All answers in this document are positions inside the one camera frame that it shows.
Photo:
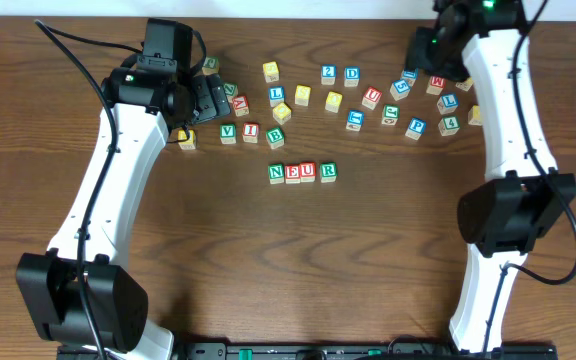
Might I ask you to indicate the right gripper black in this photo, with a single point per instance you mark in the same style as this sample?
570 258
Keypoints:
419 57

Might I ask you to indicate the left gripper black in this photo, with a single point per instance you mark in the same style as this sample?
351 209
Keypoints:
210 98

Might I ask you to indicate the red I block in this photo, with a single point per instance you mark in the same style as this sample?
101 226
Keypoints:
250 132

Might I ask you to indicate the blue P block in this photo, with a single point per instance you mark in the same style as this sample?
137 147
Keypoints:
416 128

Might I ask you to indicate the yellow S block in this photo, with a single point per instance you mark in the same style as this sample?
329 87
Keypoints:
302 95

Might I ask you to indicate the green N block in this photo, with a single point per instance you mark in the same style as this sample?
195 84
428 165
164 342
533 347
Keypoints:
276 173

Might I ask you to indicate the red E block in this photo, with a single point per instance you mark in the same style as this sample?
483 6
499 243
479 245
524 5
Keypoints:
292 174

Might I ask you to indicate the red u block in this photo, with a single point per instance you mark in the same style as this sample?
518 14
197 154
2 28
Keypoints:
307 171
371 98

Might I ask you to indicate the green R block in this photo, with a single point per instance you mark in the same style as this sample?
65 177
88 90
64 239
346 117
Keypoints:
328 172

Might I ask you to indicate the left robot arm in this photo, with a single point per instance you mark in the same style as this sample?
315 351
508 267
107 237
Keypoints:
79 292

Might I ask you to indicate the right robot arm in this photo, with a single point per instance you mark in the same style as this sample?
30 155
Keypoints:
524 192

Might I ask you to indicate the green Z block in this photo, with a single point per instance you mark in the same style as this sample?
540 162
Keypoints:
231 90

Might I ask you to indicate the red M block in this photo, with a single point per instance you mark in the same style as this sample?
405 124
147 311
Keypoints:
435 85

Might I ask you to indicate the blue D block right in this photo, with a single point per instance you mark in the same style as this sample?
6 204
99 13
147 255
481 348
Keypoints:
409 77

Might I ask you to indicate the blue d block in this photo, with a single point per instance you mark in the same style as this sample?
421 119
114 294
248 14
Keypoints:
409 77
351 76

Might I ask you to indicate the red A block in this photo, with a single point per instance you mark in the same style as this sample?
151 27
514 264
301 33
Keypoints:
240 105

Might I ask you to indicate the green block top left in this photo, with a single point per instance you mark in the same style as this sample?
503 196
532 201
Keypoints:
211 65

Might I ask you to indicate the green V block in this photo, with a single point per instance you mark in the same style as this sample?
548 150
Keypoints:
228 134

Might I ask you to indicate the yellow block top right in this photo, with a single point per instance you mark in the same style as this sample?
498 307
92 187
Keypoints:
465 85

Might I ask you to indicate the yellow K block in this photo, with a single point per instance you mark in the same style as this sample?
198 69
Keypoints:
187 139

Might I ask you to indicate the blue 5 block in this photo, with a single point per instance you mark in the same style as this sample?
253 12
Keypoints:
399 89

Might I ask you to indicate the blue L block right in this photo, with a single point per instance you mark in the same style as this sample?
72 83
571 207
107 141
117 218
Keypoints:
447 103

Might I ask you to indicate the blue l block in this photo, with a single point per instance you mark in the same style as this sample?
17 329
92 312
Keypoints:
447 103
276 95

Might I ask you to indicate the blue L block centre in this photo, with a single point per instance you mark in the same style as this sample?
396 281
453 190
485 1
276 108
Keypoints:
276 95

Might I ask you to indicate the green block centre right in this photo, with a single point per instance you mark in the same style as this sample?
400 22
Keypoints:
390 115

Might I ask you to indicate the yellow O block centre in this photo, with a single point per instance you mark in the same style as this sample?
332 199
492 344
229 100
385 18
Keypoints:
282 113

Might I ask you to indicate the yellow o block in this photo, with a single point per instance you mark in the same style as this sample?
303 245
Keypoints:
333 102
282 113

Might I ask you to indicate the yellow G block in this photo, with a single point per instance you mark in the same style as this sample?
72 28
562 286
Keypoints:
474 116

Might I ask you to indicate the green 4 block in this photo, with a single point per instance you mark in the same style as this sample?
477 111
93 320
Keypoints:
449 125

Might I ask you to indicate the green B block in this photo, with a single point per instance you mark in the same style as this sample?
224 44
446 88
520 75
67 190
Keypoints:
275 137

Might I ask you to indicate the blue 2 block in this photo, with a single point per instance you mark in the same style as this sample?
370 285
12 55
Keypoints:
328 74

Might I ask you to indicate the yellow O block right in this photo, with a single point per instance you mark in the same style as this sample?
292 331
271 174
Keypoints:
333 102

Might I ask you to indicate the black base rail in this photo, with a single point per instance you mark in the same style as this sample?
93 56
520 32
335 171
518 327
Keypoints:
399 349

